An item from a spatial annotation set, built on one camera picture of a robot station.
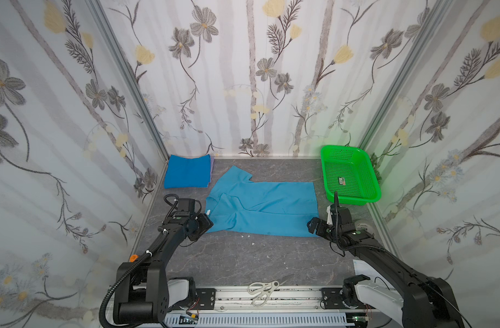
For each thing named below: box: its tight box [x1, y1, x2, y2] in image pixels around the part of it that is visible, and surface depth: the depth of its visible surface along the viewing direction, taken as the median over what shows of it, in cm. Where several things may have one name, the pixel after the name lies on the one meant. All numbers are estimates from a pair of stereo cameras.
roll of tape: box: [353, 218, 375, 236], surface depth 92 cm
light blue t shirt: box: [206, 166, 319, 238], surface depth 103 cm
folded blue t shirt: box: [163, 153, 212, 190], surface depth 113 cm
